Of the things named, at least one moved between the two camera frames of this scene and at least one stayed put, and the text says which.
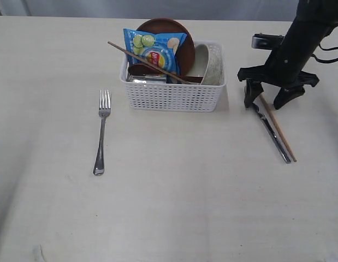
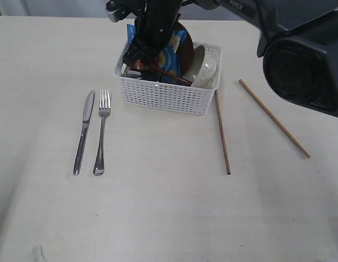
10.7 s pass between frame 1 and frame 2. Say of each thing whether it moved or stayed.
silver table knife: moved
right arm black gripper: moved
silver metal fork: stayed
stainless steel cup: moved
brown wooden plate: stayed
